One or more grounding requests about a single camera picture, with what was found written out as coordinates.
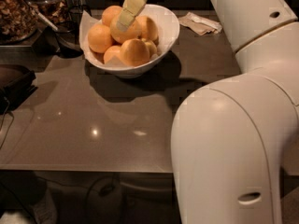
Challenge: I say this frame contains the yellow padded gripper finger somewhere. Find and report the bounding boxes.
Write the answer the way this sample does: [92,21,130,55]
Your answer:
[116,0,147,32]

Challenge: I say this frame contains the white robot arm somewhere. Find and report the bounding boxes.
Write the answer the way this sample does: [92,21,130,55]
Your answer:
[171,0,299,224]

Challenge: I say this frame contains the white ceramic bowl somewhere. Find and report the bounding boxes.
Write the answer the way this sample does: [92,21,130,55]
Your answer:
[79,5,180,78]

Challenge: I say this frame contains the white paper bowl liner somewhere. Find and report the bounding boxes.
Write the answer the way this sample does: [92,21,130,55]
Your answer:
[79,12,160,70]

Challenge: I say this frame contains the crumpled brown paper napkin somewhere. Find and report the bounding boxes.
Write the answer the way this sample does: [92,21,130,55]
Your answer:
[178,12,222,35]

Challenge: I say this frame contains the grey metal tray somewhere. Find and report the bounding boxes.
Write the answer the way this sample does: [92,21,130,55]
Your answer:
[0,24,48,49]

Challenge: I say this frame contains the large glass snack jar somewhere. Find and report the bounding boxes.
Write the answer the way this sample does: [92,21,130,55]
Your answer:
[0,0,37,45]

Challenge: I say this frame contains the dark brown box device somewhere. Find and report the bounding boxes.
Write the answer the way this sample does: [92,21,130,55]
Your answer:
[0,64,36,114]

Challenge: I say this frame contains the white sneaker shoe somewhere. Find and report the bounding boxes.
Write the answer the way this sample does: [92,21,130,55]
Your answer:
[31,189,58,224]

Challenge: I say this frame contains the thin black cable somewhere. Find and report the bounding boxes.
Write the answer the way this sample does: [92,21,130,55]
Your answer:
[0,96,15,149]

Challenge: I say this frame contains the black floor cable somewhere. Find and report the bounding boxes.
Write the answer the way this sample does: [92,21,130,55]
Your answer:
[34,171,125,224]

